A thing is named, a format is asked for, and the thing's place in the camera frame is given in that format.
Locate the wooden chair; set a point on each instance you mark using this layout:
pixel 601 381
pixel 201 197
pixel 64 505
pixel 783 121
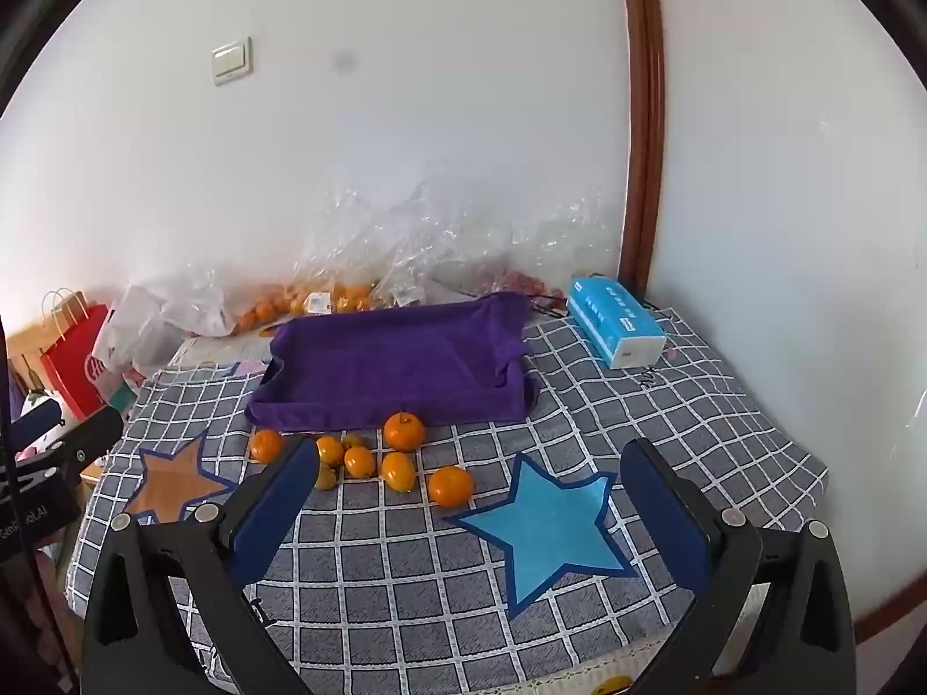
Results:
pixel 25 355

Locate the red paper bag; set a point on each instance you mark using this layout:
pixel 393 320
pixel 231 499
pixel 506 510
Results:
pixel 76 369

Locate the clear bag of mandarins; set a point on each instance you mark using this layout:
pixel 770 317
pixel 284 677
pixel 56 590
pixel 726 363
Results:
pixel 337 282
pixel 217 304

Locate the blue tissue pack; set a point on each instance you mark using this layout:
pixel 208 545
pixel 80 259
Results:
pixel 615 322

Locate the small orange mandarin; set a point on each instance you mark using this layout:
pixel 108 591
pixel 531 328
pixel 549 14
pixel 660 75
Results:
pixel 353 440

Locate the purple towel-covered tray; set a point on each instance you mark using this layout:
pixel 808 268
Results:
pixel 391 369

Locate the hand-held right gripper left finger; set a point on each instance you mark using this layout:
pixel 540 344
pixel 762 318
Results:
pixel 275 514

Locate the clear bag of red fruit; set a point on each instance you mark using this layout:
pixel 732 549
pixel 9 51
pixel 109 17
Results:
pixel 557 246

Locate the brown wooden door frame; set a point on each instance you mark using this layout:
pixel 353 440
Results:
pixel 644 123

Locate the white light switch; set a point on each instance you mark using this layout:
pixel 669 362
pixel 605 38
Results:
pixel 232 61

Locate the clear crumpled plastic bag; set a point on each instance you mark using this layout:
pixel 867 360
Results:
pixel 442 246

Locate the grey checked tablecloth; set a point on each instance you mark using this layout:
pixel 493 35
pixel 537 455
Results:
pixel 405 593

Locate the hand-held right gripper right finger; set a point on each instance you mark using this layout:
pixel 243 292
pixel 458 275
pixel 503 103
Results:
pixel 663 514

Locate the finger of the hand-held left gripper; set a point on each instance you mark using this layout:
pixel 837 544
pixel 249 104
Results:
pixel 80 441

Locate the white plastic bag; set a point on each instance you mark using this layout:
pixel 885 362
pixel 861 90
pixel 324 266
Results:
pixel 134 333

